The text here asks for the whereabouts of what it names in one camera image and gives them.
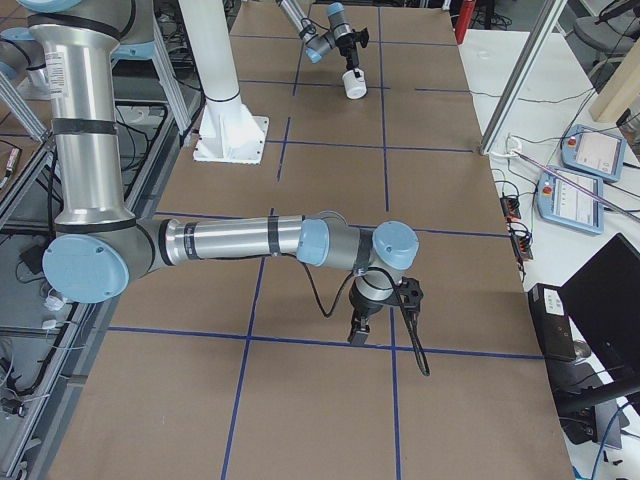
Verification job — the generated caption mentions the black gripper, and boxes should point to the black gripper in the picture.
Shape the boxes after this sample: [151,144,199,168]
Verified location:
[347,277,399,345]
[336,39,363,79]

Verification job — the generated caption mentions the red cylinder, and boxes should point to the red cylinder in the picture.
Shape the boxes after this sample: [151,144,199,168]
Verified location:
[454,0,476,45]

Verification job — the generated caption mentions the blue teach pendant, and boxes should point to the blue teach pendant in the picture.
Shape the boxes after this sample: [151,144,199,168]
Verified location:
[561,124,624,182]
[536,171,604,235]

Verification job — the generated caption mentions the orange circuit board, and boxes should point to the orange circuit board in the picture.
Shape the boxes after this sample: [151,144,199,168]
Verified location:
[500,195,521,221]
[510,231,533,263]

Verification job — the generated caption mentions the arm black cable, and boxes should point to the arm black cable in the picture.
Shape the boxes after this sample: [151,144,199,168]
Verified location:
[302,259,432,377]

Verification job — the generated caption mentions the white smiley mug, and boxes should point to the white smiley mug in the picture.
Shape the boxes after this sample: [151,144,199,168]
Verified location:
[342,69,367,100]

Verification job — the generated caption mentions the near blue teach pendant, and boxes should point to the near blue teach pendant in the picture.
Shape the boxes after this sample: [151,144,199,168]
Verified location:
[536,171,604,235]

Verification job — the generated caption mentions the aluminium frame post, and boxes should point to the aluminium frame post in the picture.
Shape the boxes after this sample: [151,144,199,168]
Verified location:
[479,0,567,155]

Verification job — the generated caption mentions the black box device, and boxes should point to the black box device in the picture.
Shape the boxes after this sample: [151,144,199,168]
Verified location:
[527,283,576,362]

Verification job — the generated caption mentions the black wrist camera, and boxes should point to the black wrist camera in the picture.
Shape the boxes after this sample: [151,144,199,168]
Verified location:
[351,27,369,48]
[398,277,424,315]

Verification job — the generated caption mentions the wooden beam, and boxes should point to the wooden beam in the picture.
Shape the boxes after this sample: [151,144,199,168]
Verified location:
[589,41,640,123]

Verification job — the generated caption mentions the white pillar with base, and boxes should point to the white pillar with base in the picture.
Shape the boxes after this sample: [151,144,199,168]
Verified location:
[179,0,269,165]

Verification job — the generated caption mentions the far blue teach pendant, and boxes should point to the far blue teach pendant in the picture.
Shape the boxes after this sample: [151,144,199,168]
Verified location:
[561,124,624,182]

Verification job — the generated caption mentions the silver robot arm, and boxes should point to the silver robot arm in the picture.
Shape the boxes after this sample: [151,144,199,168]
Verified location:
[25,1,422,345]
[276,0,369,80]

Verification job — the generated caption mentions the black laptop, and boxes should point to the black laptop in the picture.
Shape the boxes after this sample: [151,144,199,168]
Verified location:
[560,233,639,378]

